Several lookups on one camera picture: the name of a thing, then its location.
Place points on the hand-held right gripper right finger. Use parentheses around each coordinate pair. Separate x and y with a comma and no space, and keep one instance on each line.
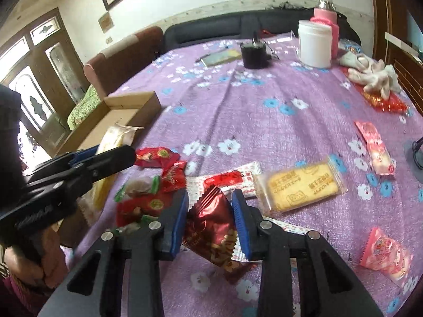
(240,231)

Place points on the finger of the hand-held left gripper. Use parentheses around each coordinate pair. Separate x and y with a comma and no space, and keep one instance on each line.
(82,157)
(112,161)

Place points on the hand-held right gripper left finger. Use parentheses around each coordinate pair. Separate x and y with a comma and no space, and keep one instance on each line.
(175,228)

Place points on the yellow cake packet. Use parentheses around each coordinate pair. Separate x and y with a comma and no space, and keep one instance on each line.
(115,137)

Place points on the dark red foil packet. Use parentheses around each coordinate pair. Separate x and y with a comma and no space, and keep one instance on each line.
(211,228)

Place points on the green-ended clear candy packet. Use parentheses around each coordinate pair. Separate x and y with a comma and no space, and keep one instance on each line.
(138,185)
(140,226)

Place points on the red packet with green circle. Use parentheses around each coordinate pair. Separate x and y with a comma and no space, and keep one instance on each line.
(145,204)
(155,155)

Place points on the plain red packet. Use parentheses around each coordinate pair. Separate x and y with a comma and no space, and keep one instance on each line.
(173,176)

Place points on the white red-print packet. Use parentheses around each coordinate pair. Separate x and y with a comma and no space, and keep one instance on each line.
(231,178)

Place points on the cardboard box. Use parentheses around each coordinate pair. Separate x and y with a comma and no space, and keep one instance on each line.
(132,109)

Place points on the yellow biscuit packet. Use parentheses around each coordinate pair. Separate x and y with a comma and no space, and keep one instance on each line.
(300,183)

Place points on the pink packet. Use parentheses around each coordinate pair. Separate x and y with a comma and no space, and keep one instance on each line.
(386,257)
(375,148)

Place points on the person's left hand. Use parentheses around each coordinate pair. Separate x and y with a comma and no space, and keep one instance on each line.
(49,261)

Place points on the green patterned blanket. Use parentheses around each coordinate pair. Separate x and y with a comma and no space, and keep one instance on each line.
(84,107)

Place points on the person's patterned clothing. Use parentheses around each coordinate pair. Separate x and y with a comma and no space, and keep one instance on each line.
(16,290)

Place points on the wooden glass door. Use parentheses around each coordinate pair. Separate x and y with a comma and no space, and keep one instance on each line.
(49,66)

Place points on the purple floral tablecloth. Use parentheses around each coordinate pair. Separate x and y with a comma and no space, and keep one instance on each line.
(264,132)

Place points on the brown armchair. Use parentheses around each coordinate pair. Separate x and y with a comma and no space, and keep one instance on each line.
(122,56)

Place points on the thin booklet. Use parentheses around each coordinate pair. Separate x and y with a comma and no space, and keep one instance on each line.
(219,57)

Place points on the black sofa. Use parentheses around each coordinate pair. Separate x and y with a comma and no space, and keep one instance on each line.
(205,26)

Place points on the black device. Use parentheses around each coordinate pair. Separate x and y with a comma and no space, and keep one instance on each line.
(254,54)

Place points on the red plastic bag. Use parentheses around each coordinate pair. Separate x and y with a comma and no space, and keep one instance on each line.
(388,104)

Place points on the small red object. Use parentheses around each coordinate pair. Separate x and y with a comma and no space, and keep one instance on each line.
(265,33)

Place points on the white plastic jar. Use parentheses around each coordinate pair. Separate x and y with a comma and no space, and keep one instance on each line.
(314,44)

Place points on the white gloves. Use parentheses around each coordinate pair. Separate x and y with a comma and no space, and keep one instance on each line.
(373,76)

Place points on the blue package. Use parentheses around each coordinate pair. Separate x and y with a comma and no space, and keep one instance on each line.
(350,45)

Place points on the pink sleeved bottle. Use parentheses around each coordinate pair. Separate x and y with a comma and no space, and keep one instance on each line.
(330,19)

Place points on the wooden cabinet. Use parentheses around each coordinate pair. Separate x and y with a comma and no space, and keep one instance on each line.
(396,39)

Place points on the wall plaque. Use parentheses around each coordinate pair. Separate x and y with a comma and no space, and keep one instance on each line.
(105,22)

